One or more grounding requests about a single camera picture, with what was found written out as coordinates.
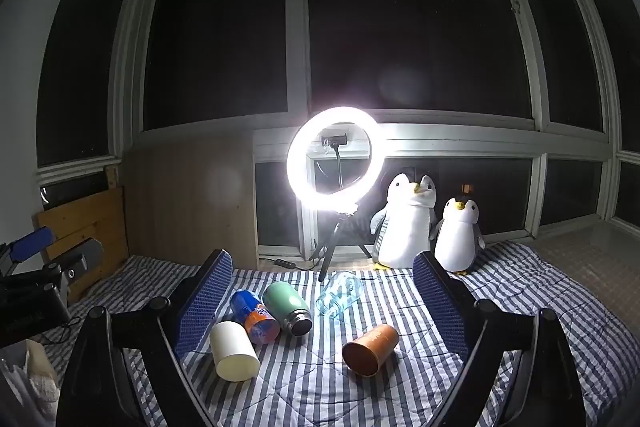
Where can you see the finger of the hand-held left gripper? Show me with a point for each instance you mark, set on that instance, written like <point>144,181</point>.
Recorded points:
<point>31,241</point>
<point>75,263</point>

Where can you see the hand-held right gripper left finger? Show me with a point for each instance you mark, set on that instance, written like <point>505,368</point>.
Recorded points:
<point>202,304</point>

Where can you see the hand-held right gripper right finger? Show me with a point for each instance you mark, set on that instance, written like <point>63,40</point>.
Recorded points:
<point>442,307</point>

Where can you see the white cup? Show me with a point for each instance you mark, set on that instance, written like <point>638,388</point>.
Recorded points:
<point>235,352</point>

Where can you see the brown paper cup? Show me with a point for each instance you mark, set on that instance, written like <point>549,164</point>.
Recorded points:
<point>371,349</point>

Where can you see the wooden headboard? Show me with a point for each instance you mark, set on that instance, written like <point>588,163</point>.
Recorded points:
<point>82,219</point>

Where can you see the blue orange soda can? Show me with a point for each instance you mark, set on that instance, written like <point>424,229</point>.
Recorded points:
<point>252,314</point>

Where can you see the small penguin plush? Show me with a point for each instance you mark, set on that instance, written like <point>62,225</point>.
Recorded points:
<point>457,242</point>

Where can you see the green insulated flask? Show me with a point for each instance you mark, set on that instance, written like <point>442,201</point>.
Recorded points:
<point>286,304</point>

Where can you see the large penguin plush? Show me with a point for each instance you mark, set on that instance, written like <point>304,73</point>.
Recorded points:
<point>406,227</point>

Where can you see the clear glass jar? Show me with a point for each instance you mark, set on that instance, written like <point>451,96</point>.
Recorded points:
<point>340,294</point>

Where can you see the light wooden panel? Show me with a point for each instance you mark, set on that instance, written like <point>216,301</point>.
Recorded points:
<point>190,197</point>

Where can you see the small brown box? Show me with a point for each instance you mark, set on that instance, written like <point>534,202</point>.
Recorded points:
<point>467,190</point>

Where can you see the black tripod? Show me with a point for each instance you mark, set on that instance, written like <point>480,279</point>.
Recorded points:
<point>336,234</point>

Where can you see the blue white striped blanket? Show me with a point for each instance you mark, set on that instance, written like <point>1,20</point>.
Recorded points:
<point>305,387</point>

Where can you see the black phone holder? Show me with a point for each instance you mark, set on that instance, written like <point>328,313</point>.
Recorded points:
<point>340,162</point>

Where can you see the white window frame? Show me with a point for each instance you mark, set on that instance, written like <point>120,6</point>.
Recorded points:
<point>296,32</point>

